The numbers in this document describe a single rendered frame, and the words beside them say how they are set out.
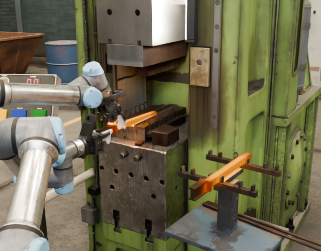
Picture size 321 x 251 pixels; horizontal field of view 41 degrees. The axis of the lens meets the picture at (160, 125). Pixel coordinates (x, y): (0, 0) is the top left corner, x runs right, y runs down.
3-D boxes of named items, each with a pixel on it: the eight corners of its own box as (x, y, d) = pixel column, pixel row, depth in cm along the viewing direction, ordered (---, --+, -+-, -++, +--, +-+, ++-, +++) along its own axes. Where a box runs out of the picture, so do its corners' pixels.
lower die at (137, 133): (145, 143, 201) (144, 125, 199) (110, 136, 211) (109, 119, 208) (185, 120, 236) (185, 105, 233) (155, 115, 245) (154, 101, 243)
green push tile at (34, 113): (44, 124, 209) (46, 109, 210) (29, 124, 210) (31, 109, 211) (46, 125, 211) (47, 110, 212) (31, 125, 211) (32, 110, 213)
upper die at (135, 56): (143, 67, 191) (143, 46, 188) (107, 64, 200) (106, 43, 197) (186, 55, 225) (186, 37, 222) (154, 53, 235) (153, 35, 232)
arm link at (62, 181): (48, 187, 171) (45, 162, 168) (75, 187, 172) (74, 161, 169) (43, 196, 164) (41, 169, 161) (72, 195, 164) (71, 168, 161)
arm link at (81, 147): (63, 139, 169) (79, 142, 165) (71, 136, 173) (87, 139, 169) (64, 157, 171) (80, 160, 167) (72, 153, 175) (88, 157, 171)
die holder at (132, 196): (165, 241, 202) (165, 152, 189) (101, 220, 221) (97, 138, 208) (213, 194, 248) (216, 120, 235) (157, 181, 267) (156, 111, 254)
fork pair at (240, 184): (253, 191, 145) (253, 186, 144) (238, 188, 148) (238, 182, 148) (278, 170, 163) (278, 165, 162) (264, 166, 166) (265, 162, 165)
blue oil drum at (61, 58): (71, 105, 637) (66, 45, 611) (41, 101, 664) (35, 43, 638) (94, 97, 687) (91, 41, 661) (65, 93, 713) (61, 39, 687)
